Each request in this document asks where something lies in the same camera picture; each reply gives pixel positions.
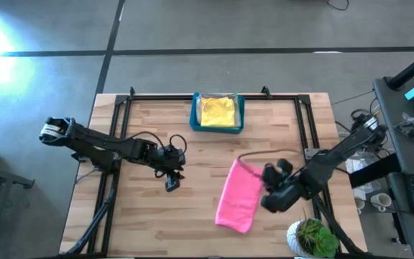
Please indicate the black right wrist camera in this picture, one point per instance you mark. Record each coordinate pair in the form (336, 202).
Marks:
(285, 166)

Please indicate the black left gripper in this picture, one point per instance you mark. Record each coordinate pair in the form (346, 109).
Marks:
(169, 158)

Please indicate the black floor stand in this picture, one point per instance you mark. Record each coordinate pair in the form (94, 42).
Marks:
(9, 178)

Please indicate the white mug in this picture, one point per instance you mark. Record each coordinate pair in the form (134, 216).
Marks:
(381, 201)
(359, 205)

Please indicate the yellow microfiber towel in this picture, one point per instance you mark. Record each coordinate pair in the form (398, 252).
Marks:
(217, 111)

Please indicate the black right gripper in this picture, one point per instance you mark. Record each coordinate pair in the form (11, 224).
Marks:
(295, 185)

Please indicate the dark grey desk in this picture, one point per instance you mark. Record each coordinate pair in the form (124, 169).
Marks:
(394, 108)

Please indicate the pink microfiber towel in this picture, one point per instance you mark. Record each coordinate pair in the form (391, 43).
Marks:
(239, 198)

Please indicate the clear plastic bag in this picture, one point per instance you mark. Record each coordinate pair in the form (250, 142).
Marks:
(358, 163)

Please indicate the black pole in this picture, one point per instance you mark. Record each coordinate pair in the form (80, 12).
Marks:
(413, 68)

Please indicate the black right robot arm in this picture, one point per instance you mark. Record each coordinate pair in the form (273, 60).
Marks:
(336, 158)

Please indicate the blue plastic bin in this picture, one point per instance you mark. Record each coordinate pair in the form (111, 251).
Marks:
(194, 124)

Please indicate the potted succulent plant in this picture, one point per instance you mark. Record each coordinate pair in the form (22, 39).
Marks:
(315, 239)

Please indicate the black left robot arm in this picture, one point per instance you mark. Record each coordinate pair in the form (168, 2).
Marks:
(95, 144)

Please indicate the black metal table frame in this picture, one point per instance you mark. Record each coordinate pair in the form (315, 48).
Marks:
(210, 97)

